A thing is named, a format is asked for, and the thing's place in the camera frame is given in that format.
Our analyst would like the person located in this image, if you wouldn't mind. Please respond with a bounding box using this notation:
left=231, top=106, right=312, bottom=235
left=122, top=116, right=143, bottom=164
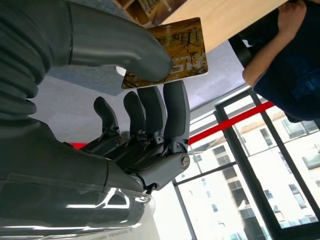
left=229, top=0, right=320, bottom=122

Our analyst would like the black window frame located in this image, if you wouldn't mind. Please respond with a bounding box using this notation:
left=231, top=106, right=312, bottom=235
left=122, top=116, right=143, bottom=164
left=172, top=87, right=320, bottom=240

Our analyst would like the red barrier belt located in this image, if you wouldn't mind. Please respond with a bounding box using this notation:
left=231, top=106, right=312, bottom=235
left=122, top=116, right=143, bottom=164
left=189, top=100, right=275, bottom=146

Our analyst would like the wooden slotted card holder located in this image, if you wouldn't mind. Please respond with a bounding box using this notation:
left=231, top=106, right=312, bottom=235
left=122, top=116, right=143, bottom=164
left=113, top=0, right=188, bottom=27

